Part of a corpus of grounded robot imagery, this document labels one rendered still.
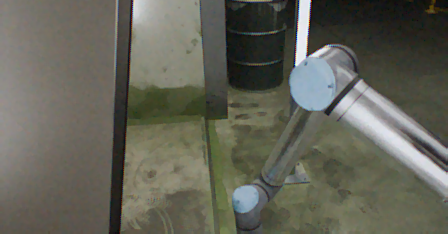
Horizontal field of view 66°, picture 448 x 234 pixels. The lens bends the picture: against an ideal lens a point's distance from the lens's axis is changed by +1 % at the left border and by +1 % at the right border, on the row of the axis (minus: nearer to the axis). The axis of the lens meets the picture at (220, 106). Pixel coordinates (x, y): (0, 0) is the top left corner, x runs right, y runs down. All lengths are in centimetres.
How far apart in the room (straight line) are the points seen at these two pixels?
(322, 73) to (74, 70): 52
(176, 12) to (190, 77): 51
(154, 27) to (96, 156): 221
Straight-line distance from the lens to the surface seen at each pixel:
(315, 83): 79
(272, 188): 126
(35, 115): 45
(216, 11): 260
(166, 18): 261
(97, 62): 41
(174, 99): 282
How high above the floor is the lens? 143
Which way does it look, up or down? 27 degrees down
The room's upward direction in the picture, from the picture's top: 2 degrees counter-clockwise
